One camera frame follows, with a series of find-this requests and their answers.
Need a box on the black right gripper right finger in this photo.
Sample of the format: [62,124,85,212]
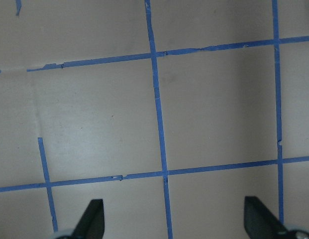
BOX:
[244,196,288,239]

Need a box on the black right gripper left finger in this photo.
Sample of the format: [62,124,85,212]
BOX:
[70,199,105,239]

